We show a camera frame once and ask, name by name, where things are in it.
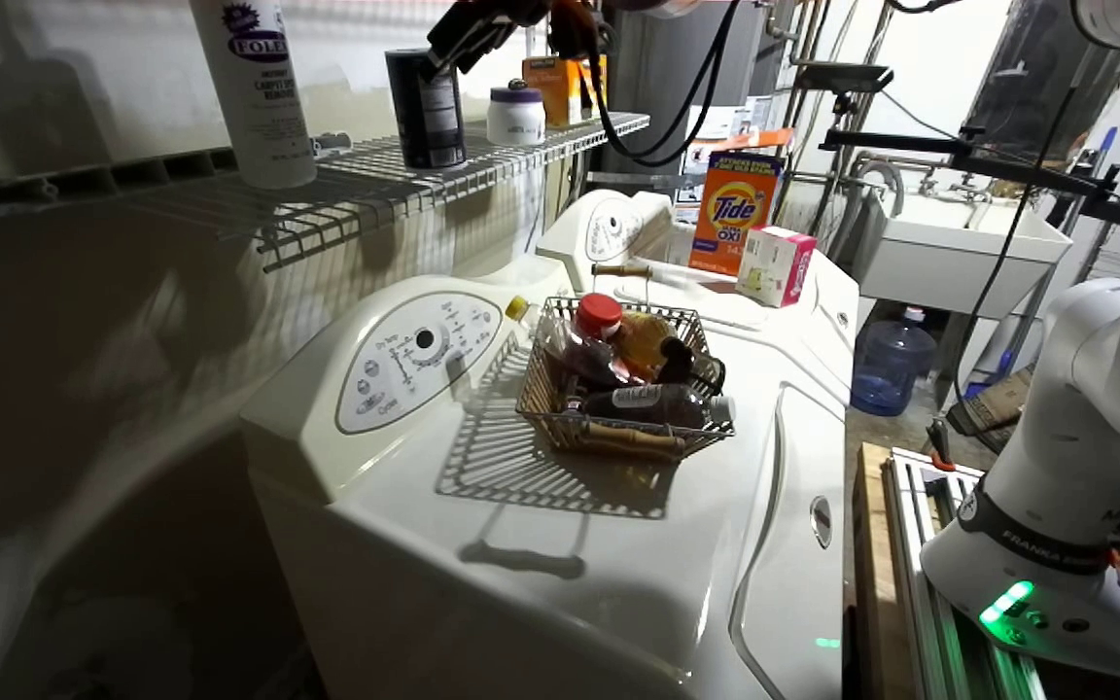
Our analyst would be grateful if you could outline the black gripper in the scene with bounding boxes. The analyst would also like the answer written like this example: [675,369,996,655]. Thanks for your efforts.
[430,0,557,76]

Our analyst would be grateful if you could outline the black cylindrical container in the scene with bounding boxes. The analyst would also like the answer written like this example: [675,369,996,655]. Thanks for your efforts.
[382,46,472,177]

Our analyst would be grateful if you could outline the white jar purple lid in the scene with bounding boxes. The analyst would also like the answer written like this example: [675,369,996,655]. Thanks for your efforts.
[483,79,554,148]

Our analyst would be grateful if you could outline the tall white bottle purple label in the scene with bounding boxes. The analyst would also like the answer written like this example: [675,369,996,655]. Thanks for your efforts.
[189,0,322,194]

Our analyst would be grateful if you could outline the red capped bottle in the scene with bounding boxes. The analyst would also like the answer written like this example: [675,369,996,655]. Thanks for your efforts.
[574,292,632,382]

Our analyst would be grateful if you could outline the orange Tide detergent box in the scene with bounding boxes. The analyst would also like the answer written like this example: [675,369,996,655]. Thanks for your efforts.
[685,146,790,280]

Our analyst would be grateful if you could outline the white dryer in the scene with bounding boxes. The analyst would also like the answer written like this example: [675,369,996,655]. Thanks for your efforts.
[532,186,868,343]

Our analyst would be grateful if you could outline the orange yellow bottle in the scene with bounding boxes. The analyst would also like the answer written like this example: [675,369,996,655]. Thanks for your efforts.
[616,309,677,382]

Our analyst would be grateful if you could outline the oval washer control panel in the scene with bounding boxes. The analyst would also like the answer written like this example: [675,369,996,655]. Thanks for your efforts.
[331,283,505,440]

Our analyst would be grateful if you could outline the white pink small box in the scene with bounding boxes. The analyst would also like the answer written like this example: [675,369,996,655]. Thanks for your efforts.
[736,222,822,312]

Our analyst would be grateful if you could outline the dark glossy jar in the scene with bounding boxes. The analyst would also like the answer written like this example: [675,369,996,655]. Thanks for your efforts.
[653,336,729,392]

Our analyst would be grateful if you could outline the dark brown bottle white cap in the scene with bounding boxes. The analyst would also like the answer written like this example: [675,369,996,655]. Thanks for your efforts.
[574,379,715,431]

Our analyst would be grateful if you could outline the black boom stand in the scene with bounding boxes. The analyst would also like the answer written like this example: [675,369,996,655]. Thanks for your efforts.
[822,126,1120,225]

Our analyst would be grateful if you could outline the white utility sink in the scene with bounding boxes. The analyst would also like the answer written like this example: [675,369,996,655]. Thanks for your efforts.
[859,192,1073,323]

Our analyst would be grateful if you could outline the blue water jug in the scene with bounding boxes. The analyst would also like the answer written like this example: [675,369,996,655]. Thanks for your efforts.
[848,302,943,420]

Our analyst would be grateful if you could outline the white washing machine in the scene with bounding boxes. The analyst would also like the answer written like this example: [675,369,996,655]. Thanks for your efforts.
[240,251,855,700]

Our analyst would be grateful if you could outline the white washer lid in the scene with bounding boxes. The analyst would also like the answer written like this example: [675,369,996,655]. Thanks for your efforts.
[729,379,852,700]

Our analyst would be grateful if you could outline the wooden board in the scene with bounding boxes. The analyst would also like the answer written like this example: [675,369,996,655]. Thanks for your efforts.
[848,440,916,700]

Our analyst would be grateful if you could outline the white wire shelf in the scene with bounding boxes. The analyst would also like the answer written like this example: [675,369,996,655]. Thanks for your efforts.
[0,108,659,277]

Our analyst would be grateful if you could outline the black wire basket wooden handles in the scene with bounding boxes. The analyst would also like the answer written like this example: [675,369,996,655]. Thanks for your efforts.
[514,260,738,468]

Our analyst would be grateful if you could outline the aluminium frame rail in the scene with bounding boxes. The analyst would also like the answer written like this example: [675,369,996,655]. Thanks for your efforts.
[889,444,1049,700]

